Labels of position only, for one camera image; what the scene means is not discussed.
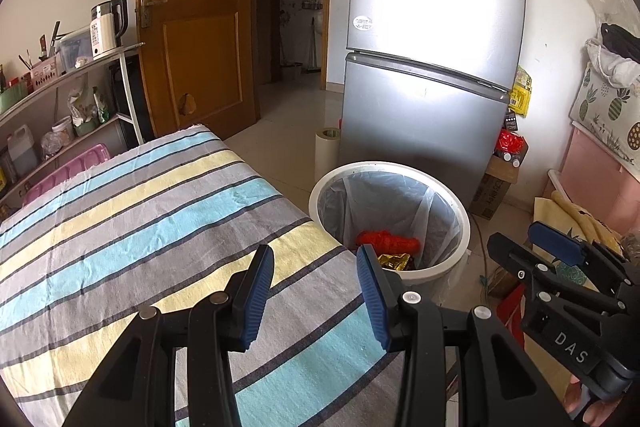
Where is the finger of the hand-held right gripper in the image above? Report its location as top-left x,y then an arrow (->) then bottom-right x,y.
487,232 -> 621,318
528,221 -> 633,288

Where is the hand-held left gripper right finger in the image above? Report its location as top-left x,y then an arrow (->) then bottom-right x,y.
356,243 -> 576,427

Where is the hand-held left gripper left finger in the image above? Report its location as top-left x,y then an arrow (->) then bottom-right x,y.
62,244 -> 276,427

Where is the snack packet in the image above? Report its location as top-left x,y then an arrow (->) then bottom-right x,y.
376,251 -> 416,272

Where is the red plastic bag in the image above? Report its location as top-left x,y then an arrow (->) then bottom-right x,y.
355,229 -> 422,258

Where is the clear plastic bin liner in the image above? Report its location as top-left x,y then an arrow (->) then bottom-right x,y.
317,171 -> 463,268

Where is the white round trash bin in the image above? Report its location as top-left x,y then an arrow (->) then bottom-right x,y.
308,161 -> 472,285

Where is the person's right hand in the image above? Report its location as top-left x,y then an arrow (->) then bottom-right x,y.
564,373 -> 623,427

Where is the yellow towel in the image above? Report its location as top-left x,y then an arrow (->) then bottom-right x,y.
530,197 -> 626,298

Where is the red box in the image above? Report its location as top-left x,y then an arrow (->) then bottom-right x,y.
495,284 -> 526,348

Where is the brown cardboard box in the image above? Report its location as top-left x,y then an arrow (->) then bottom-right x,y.
468,154 -> 526,220

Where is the pink board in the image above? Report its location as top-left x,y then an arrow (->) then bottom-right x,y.
557,122 -> 640,233

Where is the red gift bag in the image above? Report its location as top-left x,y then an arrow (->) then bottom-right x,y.
495,129 -> 528,158

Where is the striped cloth cover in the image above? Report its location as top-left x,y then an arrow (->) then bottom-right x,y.
0,123 -> 451,427

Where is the pineapple print pillow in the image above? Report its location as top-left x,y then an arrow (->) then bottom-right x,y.
570,62 -> 640,168

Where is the yellow packet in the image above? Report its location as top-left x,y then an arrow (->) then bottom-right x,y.
510,66 -> 533,115

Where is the cream paper roll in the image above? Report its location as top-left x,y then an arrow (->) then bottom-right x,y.
314,127 -> 342,180

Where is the silver two-door refrigerator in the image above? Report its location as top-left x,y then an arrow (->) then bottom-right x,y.
337,0 -> 528,208

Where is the white cloth bag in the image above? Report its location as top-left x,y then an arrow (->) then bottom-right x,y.
585,37 -> 640,88

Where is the black cloth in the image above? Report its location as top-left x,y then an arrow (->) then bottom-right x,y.
600,23 -> 640,58

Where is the pink plastic basin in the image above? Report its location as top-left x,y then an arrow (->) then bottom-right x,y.
22,143 -> 111,208

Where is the black appliance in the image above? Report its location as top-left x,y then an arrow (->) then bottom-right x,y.
109,57 -> 153,145

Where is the wooden door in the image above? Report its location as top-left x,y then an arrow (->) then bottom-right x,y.
135,0 -> 261,140

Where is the white metal shelf rack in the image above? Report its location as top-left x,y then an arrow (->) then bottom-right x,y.
0,42 -> 146,218

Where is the broom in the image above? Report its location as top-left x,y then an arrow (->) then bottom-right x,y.
305,19 -> 321,72

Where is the plastic jug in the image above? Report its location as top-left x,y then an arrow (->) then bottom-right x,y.
5,127 -> 38,178

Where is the white electric kettle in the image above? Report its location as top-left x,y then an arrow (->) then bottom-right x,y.
90,0 -> 128,60

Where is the clear storage box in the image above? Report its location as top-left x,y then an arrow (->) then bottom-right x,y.
54,25 -> 96,72

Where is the metal door handle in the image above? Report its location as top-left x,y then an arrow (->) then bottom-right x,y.
136,0 -> 168,28

